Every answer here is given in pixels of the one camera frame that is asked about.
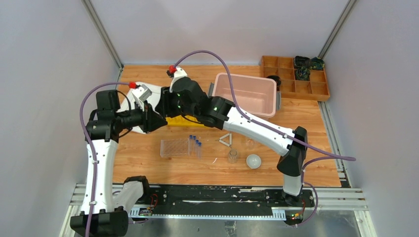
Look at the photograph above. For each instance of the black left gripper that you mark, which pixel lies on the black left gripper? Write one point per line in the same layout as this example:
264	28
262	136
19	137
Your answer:
147	117

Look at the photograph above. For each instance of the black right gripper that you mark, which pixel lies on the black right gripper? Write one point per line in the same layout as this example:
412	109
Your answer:
164	106

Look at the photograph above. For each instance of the yellow test tube rack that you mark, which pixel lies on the yellow test tube rack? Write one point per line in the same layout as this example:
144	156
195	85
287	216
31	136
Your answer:
180	121

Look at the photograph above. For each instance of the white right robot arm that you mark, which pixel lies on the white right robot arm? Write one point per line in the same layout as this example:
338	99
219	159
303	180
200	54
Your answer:
224	114

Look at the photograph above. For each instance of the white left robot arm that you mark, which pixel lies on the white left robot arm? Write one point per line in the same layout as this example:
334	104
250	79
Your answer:
103	215

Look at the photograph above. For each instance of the white plastic box lid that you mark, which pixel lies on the white plastic box lid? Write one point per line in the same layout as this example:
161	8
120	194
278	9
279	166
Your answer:
153	99

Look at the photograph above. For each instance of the clear well plate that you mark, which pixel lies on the clear well plate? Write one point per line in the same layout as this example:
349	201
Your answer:
174	148

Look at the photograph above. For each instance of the white clay triangle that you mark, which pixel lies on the white clay triangle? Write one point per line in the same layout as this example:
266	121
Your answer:
226	139

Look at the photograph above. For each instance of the pink plastic storage bin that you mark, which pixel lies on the pink plastic storage bin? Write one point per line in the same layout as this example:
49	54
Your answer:
254	94

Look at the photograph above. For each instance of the small glass jar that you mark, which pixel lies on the small glass jar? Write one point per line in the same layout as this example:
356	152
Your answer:
233	156

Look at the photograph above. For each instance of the clear glass beaker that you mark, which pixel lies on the clear glass beaker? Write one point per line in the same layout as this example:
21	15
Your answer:
250	143

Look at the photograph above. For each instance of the grey right bin clip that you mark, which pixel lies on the grey right bin clip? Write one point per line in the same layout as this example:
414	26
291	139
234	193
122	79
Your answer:
278	100

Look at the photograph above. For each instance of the white ceramic dish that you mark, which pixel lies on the white ceramic dish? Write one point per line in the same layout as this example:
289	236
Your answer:
253	161

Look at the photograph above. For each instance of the black round object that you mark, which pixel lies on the black round object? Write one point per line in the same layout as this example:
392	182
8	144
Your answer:
277	81

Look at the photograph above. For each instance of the wooden compartment organizer tray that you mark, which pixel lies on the wooden compartment organizer tray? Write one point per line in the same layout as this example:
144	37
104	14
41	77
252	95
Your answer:
316	88

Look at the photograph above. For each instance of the grey bin handle clip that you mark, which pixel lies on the grey bin handle clip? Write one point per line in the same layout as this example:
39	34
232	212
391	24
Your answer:
211	88

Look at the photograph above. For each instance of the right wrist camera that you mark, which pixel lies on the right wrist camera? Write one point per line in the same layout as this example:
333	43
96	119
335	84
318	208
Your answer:
175	73

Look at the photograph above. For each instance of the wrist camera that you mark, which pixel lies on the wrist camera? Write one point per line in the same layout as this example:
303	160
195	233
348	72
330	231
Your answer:
139	95
175	73

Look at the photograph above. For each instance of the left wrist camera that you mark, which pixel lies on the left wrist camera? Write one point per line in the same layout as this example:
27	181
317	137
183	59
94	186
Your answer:
139	95

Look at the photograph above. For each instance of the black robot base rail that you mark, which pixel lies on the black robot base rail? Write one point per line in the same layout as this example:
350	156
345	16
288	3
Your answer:
222	203

